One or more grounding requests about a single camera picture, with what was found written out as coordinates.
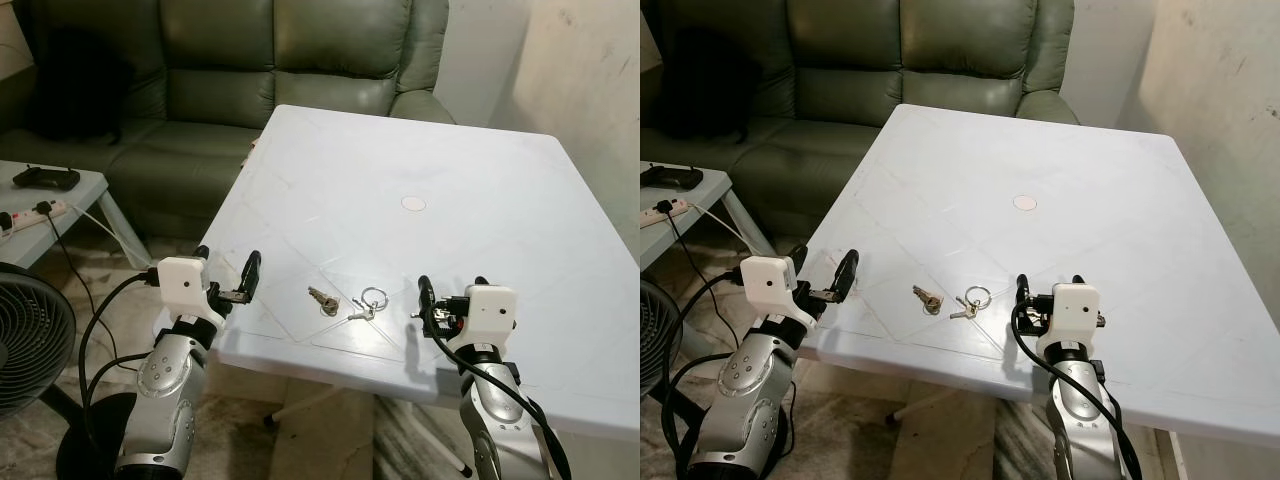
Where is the grey side table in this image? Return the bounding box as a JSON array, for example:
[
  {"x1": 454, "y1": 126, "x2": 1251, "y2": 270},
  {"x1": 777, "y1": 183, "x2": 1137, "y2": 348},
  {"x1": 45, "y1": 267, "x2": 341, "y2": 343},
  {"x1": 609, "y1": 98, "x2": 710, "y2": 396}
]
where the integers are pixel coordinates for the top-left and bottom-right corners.
[
  {"x1": 640, "y1": 164, "x2": 777, "y2": 271},
  {"x1": 0, "y1": 160, "x2": 153, "y2": 271}
]

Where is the white plastic table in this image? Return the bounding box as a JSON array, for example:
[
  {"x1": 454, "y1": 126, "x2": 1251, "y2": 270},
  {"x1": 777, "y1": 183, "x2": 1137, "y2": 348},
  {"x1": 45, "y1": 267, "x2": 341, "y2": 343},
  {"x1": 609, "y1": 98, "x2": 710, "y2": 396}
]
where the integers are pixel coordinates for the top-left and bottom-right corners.
[
  {"x1": 205, "y1": 104, "x2": 641, "y2": 477},
  {"x1": 798, "y1": 103, "x2": 1280, "y2": 480}
]

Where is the white power strip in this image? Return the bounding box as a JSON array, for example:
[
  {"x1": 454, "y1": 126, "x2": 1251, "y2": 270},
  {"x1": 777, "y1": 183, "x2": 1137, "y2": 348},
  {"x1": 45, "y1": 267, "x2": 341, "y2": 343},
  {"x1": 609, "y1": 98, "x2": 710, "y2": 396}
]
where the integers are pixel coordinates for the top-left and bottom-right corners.
[
  {"x1": 0, "y1": 200, "x2": 69, "y2": 237},
  {"x1": 640, "y1": 197, "x2": 692, "y2": 223}
]

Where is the black game controller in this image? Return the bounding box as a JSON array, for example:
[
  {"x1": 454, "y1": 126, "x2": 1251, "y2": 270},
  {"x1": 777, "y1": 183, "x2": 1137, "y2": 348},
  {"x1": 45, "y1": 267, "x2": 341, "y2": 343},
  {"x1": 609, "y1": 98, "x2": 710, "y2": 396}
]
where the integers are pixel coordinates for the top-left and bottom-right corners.
[
  {"x1": 640, "y1": 165, "x2": 704, "y2": 191},
  {"x1": 11, "y1": 166, "x2": 81, "y2": 192}
]

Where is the green leather sofa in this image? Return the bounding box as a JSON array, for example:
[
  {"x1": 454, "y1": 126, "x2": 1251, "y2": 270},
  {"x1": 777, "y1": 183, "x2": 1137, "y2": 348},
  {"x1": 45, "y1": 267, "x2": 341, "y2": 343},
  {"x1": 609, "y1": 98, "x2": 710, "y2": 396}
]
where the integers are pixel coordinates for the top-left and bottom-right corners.
[
  {"x1": 0, "y1": 0, "x2": 457, "y2": 241},
  {"x1": 640, "y1": 0, "x2": 1081, "y2": 239}
]

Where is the black floor fan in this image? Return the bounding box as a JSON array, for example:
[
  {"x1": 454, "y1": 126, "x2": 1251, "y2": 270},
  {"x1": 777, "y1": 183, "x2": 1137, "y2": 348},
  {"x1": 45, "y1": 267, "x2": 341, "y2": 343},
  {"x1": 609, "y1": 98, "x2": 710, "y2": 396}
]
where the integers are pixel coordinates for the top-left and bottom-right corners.
[
  {"x1": 640, "y1": 278, "x2": 693, "y2": 480},
  {"x1": 0, "y1": 262, "x2": 139, "y2": 480}
]

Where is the black bag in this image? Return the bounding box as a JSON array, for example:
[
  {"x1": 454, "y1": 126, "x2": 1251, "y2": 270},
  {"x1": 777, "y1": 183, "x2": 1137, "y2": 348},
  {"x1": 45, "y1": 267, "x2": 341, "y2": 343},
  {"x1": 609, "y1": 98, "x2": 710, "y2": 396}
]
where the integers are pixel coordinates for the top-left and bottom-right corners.
[
  {"x1": 24, "y1": 24, "x2": 133, "y2": 147},
  {"x1": 654, "y1": 24, "x2": 751, "y2": 143}
]

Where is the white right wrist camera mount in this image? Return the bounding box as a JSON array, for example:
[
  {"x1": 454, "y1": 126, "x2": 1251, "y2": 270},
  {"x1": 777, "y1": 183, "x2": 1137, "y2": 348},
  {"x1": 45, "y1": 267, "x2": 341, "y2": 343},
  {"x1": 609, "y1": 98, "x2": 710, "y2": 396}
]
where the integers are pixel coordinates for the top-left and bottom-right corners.
[
  {"x1": 1036, "y1": 283, "x2": 1102, "y2": 363},
  {"x1": 446, "y1": 284, "x2": 519, "y2": 353}
]

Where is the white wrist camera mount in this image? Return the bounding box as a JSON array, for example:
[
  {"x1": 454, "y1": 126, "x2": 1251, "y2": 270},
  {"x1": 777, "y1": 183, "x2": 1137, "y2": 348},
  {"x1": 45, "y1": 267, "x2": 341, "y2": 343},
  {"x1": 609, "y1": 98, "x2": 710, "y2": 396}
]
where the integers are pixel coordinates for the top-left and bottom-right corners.
[
  {"x1": 446, "y1": 284, "x2": 519, "y2": 353},
  {"x1": 157, "y1": 256, "x2": 228, "y2": 323},
  {"x1": 741, "y1": 255, "x2": 815, "y2": 327},
  {"x1": 1036, "y1": 283, "x2": 1102, "y2": 363}
]

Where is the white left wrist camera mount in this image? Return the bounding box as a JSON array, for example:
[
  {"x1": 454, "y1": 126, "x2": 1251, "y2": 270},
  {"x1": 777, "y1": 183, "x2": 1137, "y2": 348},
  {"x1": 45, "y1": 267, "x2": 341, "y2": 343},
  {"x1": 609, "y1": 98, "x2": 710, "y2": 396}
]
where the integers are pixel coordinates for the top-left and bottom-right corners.
[
  {"x1": 157, "y1": 256, "x2": 228, "y2": 323},
  {"x1": 741, "y1": 255, "x2": 815, "y2": 327}
]

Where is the silver key on ring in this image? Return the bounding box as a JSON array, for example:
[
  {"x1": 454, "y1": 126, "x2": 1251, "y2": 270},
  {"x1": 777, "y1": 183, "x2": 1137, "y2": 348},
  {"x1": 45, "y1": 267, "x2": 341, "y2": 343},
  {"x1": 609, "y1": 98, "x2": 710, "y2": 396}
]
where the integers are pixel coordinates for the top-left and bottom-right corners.
[
  {"x1": 347, "y1": 286, "x2": 390, "y2": 322},
  {"x1": 950, "y1": 285, "x2": 993, "y2": 320}
]

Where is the white power strip cable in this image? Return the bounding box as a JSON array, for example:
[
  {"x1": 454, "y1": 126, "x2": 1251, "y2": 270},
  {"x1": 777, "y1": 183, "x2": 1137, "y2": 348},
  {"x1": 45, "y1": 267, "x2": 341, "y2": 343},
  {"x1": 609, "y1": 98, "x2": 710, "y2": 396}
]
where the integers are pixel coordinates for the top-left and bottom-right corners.
[
  {"x1": 64, "y1": 205, "x2": 151, "y2": 263},
  {"x1": 688, "y1": 203, "x2": 766, "y2": 259}
]

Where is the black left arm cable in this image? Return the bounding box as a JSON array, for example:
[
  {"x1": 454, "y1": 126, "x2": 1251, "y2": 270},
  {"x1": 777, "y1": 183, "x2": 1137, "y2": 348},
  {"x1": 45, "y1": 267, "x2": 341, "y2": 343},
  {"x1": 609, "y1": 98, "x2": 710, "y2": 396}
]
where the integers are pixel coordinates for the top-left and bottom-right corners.
[
  {"x1": 76, "y1": 268, "x2": 164, "y2": 471},
  {"x1": 655, "y1": 265, "x2": 749, "y2": 480}
]

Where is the black plug with cable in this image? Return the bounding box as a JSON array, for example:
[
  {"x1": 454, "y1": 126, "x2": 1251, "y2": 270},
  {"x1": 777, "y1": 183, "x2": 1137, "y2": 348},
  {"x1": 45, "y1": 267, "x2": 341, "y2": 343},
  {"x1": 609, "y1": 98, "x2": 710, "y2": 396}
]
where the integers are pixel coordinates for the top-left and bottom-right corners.
[
  {"x1": 32, "y1": 201, "x2": 123, "y2": 371},
  {"x1": 655, "y1": 200, "x2": 716, "y2": 291}
]

